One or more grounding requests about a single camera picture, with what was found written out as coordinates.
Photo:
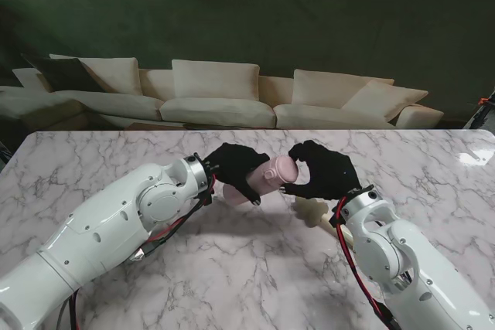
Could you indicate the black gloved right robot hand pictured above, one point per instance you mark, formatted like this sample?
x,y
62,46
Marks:
x,y
328,173

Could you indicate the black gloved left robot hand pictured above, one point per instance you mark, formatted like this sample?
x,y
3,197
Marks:
x,y
236,165

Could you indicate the pink thermos body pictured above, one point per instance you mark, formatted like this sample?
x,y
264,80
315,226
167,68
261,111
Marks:
x,y
247,187

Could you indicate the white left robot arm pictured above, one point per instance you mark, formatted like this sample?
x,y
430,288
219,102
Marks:
x,y
96,237

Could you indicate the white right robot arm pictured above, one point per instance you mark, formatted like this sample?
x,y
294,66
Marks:
x,y
417,268

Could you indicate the cream sofa seat cushion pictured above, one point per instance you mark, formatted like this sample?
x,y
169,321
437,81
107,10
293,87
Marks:
x,y
112,106
328,117
216,111

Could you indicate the cream fabric sofa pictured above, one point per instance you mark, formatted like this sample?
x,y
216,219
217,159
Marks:
x,y
216,111

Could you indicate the cream sofa back pillow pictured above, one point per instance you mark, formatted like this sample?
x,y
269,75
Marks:
x,y
116,75
214,79
325,88
386,100

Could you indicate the black stand with orange clip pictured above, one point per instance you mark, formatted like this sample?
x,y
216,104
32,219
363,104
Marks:
x,y
483,111

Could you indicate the dark grey throw pillow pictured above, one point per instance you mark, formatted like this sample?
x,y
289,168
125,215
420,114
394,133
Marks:
x,y
69,75

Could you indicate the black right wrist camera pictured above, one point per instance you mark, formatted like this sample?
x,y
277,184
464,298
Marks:
x,y
333,218

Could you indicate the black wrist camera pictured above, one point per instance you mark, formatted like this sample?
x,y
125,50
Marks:
x,y
333,218
205,199

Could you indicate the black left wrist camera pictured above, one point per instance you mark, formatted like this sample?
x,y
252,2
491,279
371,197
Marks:
x,y
205,199

